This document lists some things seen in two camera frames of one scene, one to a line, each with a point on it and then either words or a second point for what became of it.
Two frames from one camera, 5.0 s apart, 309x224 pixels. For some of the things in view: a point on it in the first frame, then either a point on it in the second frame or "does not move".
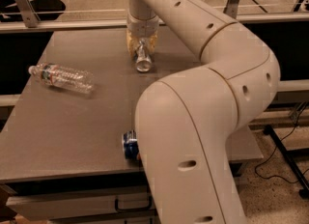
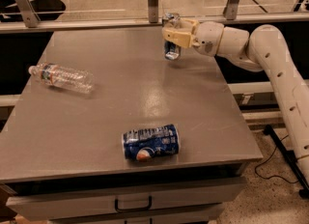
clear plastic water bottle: (64, 77) does not move
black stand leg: (290, 160) does not move
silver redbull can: (143, 62) → (172, 49)
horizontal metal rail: (100, 25) does not move
